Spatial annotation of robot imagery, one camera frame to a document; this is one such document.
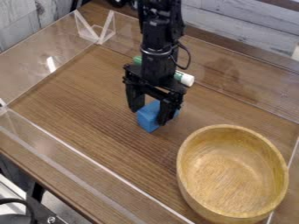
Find brown wooden bowl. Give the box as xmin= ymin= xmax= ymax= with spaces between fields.
xmin=176 ymin=124 xmax=289 ymax=224

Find clear acrylic tray walls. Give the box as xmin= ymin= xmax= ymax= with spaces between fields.
xmin=0 ymin=8 xmax=299 ymax=224

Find black metal table leg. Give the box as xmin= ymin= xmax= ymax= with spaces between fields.
xmin=31 ymin=182 xmax=45 ymax=202

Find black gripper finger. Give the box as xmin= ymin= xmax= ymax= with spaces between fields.
xmin=157 ymin=99 xmax=182 ymax=126
xmin=125 ymin=83 xmax=145 ymax=113

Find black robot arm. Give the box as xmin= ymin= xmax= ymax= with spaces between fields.
xmin=122 ymin=0 xmax=190 ymax=126

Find blue rectangular block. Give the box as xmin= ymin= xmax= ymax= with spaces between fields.
xmin=134 ymin=99 xmax=181 ymax=134

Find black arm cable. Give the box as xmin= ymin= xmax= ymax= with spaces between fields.
xmin=170 ymin=42 xmax=192 ymax=71

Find green Expo marker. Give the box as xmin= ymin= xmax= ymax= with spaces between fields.
xmin=133 ymin=56 xmax=194 ymax=88

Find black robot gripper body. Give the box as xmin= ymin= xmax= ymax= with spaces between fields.
xmin=122 ymin=64 xmax=186 ymax=101

